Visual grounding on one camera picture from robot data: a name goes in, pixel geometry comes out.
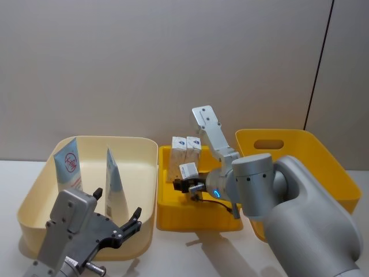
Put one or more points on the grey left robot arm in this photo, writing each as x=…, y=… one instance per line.
x=72, y=207

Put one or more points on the cream plastic bin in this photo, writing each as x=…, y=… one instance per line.
x=129, y=155

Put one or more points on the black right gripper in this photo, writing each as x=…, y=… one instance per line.
x=199, y=181

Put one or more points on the shallow yellow plastic tray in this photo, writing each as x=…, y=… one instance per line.
x=184, y=219

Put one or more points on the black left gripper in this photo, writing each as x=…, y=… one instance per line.
x=98, y=233

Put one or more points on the white tube with red logo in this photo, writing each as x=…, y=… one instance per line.
x=69, y=167

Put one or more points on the white and blue tube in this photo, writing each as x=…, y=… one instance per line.
x=115, y=184

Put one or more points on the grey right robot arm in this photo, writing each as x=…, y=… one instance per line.
x=302, y=216

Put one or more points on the small white blue box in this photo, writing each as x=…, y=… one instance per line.
x=177, y=155
x=192, y=153
x=189, y=170

